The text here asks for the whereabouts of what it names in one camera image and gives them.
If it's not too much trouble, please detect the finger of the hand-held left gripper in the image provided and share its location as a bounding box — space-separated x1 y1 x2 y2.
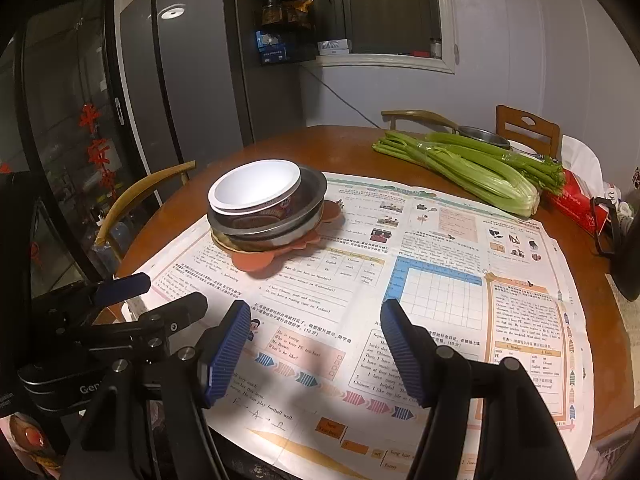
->
75 292 208 358
35 272 152 328

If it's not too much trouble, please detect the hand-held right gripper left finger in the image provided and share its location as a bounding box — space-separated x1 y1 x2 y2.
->
60 300 252 480

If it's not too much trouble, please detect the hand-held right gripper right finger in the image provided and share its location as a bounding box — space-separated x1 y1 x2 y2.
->
380 299 581 480

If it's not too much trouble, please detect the yellow shell-shaped plate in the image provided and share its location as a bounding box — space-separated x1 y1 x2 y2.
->
210 227 241 256

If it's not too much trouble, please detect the pink crab-shaped plate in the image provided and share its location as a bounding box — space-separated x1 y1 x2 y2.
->
212 199 348 275

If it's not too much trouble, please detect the small metal plate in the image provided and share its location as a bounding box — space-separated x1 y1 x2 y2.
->
220 237 311 255

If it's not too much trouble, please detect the large metal bowl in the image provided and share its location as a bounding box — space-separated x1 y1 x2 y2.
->
206 162 328 253

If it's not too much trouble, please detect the red instant noodle bowl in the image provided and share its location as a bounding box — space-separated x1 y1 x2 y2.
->
209 185 303 231
207 159 302 211

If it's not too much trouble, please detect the person's left hand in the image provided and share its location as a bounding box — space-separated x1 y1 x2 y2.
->
0 410 58 480

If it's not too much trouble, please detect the curved wooden chair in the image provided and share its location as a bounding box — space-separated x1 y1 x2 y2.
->
95 161 197 261

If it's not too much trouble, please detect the dark floral clothing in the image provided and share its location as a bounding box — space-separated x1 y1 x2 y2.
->
220 455 281 480

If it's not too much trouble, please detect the printed newspaper sheet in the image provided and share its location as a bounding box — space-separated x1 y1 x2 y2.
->
120 172 596 480

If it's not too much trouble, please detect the thick celery bunch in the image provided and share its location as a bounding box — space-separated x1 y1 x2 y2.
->
372 130 541 218

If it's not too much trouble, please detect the grey refrigerator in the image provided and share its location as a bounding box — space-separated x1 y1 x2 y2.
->
117 0 306 181

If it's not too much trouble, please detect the leafy celery bunch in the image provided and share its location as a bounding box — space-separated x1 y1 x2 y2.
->
425 131 566 196

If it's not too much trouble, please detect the beige paper sheet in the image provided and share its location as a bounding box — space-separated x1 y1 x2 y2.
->
606 272 640 361

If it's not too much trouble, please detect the red tissue box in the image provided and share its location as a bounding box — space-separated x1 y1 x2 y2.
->
542 135 613 236

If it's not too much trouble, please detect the pink quilted clothing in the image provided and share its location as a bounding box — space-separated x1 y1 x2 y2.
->
580 430 636 480

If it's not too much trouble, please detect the small steel basin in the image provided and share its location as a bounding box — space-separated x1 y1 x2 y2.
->
456 126 512 150

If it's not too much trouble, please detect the black thermos bottle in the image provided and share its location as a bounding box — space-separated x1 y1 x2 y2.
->
610 210 640 303

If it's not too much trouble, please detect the black rack with jars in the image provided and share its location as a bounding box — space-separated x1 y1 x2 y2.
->
240 0 318 66

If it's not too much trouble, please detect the white framed window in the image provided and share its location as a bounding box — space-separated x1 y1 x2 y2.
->
315 0 458 75

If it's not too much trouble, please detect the black strap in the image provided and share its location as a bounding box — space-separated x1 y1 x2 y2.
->
590 195 633 256

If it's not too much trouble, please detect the black wall cable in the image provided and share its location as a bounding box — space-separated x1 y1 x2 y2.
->
300 65 386 128

